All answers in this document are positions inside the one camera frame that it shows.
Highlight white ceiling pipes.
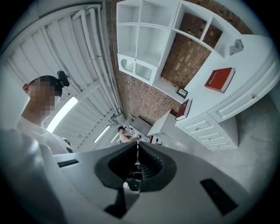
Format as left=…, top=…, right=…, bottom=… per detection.
left=71, top=4, right=123, bottom=114

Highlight bright red book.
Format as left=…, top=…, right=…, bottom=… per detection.
left=204, top=67, right=236, bottom=94

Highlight grey desk ornament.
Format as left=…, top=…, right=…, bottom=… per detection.
left=229, top=38, right=245, bottom=56

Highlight white open shelf unit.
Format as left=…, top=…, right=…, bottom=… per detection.
left=115, top=0, right=238, bottom=86

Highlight white desk with drawers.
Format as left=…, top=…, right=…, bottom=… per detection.
left=174, top=32, right=280, bottom=152

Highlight dark red book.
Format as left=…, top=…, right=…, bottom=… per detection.
left=175, top=98, right=193, bottom=122

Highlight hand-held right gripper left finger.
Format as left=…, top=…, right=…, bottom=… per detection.
left=53, top=141, right=139, bottom=224

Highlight small white side table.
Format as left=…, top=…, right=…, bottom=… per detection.
left=146, top=110, right=177, bottom=144

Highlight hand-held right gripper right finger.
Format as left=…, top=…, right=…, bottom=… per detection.
left=119, top=141, right=251, bottom=224

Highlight person's head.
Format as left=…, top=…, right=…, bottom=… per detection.
left=22, top=75, right=63, bottom=127

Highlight person's white shirt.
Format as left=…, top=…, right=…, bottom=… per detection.
left=17, top=115, right=78, bottom=158

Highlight black head-mounted camera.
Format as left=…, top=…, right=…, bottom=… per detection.
left=53, top=70, right=70, bottom=88

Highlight small black picture frame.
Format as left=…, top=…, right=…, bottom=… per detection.
left=176, top=87, right=189, bottom=98

